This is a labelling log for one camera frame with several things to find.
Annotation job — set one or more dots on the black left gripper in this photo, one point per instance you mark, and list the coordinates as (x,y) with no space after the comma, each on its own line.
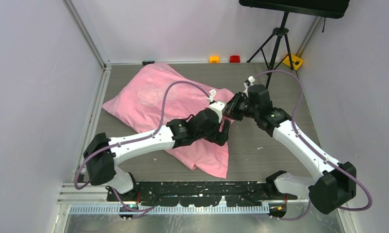
(219,138)

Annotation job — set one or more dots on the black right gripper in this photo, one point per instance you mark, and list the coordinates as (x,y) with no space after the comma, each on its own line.
(231,105)

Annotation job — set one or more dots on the pink floral pillowcase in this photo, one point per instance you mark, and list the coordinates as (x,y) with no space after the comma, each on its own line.
(158,92)

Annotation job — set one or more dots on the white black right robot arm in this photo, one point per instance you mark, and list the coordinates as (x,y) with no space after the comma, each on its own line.
(329,186)

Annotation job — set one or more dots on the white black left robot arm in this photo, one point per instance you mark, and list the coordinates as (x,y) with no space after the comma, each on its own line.
(103,154)

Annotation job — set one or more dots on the red block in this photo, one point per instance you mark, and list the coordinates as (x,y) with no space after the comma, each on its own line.
(234,59)

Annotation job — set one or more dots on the orange block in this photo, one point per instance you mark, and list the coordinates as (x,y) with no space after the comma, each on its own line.
(214,59)

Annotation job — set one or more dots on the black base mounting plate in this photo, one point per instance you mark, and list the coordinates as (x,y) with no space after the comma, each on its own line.
(203,194)

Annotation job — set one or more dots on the black tripod stand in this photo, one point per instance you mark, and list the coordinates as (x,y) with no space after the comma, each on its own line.
(279,33)

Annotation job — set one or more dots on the black panel on tripod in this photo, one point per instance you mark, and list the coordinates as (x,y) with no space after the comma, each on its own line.
(321,8)

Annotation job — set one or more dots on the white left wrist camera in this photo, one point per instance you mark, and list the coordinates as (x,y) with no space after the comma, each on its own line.
(216,105)

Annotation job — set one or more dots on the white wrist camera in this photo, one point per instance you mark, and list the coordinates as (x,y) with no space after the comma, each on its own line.
(216,105)
(248,83)

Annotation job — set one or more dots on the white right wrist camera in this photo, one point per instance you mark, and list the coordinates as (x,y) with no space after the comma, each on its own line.
(248,83)

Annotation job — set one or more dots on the yellow corner bracket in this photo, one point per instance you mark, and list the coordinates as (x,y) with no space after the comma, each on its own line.
(293,61)

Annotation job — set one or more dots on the small black wall device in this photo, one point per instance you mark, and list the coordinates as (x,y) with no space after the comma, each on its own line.
(144,63)

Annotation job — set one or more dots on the aluminium frame rail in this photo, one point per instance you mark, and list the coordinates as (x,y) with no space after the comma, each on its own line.
(102,200)

